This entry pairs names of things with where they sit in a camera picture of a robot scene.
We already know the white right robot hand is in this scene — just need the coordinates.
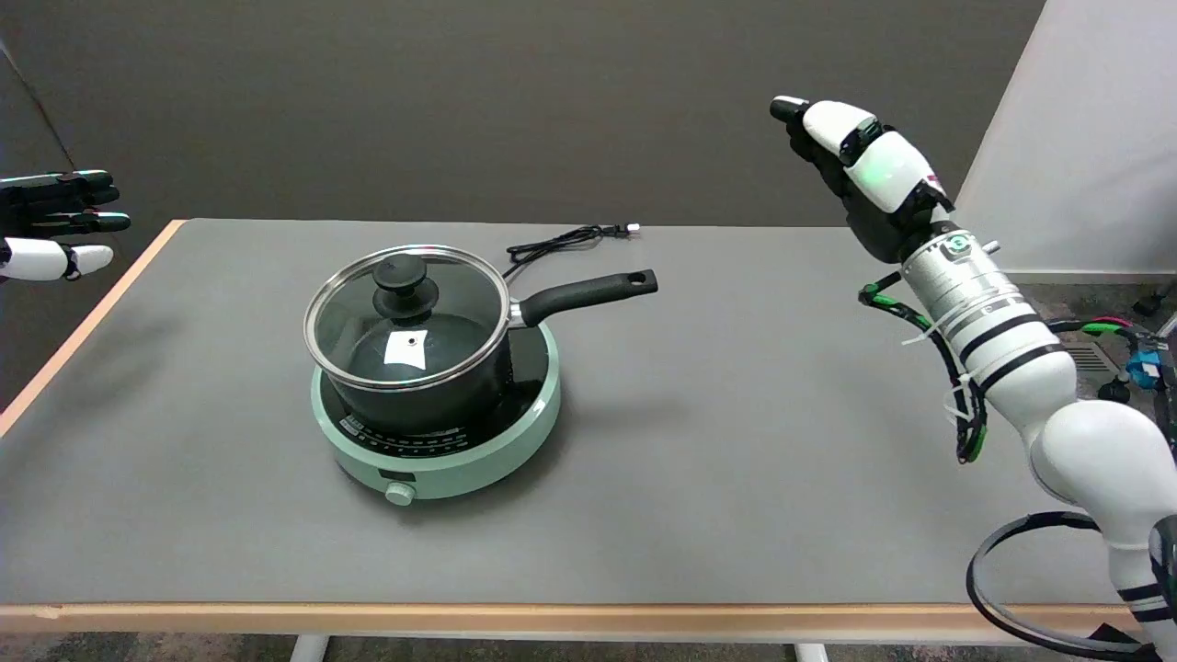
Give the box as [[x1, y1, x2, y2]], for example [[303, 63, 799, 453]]
[[771, 96, 957, 265]]

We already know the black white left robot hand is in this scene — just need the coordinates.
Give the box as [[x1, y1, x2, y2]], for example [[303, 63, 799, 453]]
[[0, 170, 131, 283]]

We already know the glass pot lid black knob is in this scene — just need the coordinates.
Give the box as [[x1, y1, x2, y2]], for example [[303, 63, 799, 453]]
[[303, 245, 511, 392]]

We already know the black caster wheel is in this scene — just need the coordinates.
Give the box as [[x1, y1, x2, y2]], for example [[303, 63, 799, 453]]
[[1133, 280, 1177, 318]]

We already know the gray table mat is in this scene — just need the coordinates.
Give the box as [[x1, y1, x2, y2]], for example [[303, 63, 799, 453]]
[[0, 221, 1164, 606]]

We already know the mint green induction cooker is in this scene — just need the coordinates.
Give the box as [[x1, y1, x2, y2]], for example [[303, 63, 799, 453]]
[[311, 322, 562, 507]]

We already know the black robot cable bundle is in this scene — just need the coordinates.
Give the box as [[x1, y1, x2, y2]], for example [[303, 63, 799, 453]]
[[858, 271, 1177, 662]]

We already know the black saucepan with handle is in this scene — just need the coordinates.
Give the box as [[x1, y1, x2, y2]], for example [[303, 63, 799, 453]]
[[317, 268, 659, 436]]

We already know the black power cord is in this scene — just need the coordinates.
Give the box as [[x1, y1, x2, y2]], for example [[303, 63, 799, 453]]
[[506, 223, 641, 277]]

